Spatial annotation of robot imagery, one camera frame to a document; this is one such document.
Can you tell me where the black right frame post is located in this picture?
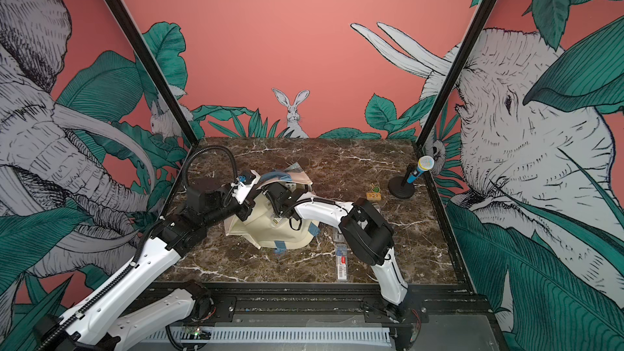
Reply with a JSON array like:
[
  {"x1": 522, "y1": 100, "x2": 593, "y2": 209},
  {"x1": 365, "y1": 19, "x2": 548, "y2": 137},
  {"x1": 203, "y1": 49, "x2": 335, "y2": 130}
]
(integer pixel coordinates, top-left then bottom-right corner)
[{"x1": 415, "y1": 0, "x2": 497, "y2": 150}]

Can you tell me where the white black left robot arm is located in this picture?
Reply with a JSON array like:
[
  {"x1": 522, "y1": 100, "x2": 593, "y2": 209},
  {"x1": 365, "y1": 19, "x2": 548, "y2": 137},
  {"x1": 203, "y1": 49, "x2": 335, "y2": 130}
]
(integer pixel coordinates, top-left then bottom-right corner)
[{"x1": 33, "y1": 177, "x2": 250, "y2": 350}]

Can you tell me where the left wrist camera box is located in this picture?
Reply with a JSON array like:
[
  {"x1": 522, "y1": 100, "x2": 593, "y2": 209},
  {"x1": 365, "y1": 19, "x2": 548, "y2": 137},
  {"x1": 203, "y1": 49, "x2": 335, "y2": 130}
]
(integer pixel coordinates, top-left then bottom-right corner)
[{"x1": 232, "y1": 170, "x2": 261, "y2": 204}]

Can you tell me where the white perforated cable tray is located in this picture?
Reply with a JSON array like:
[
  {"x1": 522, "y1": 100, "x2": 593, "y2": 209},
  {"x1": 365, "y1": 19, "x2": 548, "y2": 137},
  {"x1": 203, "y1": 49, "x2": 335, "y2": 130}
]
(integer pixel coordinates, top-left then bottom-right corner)
[{"x1": 170, "y1": 327, "x2": 393, "y2": 347}]

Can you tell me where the black frame post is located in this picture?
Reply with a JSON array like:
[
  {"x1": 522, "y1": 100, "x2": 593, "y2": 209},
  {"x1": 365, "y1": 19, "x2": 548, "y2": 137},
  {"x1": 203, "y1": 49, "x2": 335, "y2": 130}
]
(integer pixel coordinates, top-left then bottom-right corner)
[
  {"x1": 104, "y1": 0, "x2": 199, "y2": 146},
  {"x1": 415, "y1": 0, "x2": 497, "y2": 150}
]

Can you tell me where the cream canvas tote bag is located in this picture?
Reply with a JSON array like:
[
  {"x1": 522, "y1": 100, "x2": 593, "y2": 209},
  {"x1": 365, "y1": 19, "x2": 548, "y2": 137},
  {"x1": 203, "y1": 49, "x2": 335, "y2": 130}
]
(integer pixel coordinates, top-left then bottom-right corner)
[{"x1": 224, "y1": 162, "x2": 320, "y2": 252}]

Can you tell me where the black front mounting rail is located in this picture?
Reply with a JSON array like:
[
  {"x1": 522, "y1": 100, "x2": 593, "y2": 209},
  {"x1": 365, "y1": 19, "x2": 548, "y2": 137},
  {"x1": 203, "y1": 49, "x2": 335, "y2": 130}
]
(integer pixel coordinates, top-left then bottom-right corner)
[{"x1": 114, "y1": 281, "x2": 493, "y2": 325}]

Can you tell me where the blue microphone on black stand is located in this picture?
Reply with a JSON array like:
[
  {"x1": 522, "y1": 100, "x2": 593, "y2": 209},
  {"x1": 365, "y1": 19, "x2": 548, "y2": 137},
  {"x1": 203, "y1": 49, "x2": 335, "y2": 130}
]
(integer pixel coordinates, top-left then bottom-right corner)
[{"x1": 388, "y1": 155, "x2": 435, "y2": 199}]

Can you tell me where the black corrugated left cable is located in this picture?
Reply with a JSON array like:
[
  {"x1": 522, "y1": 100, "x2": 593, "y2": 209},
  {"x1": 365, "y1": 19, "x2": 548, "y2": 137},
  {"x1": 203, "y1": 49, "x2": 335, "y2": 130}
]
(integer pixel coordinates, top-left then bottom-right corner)
[{"x1": 179, "y1": 145, "x2": 240, "y2": 184}]

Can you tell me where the black left frame post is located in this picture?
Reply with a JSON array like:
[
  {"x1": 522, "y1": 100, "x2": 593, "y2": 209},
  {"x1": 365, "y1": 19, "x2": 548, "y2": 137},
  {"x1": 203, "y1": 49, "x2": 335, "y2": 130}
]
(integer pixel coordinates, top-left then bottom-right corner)
[{"x1": 104, "y1": 0, "x2": 199, "y2": 146}]

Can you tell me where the small wooden toy block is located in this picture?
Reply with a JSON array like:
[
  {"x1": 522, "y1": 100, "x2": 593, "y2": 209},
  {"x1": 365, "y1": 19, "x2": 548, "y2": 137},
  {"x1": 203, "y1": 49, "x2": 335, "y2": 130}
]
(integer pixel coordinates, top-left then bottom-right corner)
[{"x1": 366, "y1": 185, "x2": 382, "y2": 202}]

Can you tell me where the clear plastic compass case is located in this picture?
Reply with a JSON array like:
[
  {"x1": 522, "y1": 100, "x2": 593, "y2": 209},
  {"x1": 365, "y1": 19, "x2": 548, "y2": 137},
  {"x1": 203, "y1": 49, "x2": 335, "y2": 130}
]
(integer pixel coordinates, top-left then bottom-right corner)
[{"x1": 333, "y1": 229, "x2": 345, "y2": 243}]

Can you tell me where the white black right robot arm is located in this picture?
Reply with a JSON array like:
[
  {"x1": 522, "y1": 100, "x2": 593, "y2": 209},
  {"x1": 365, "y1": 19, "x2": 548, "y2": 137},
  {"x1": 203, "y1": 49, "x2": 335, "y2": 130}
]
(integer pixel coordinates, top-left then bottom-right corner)
[{"x1": 263, "y1": 183, "x2": 408, "y2": 306}]

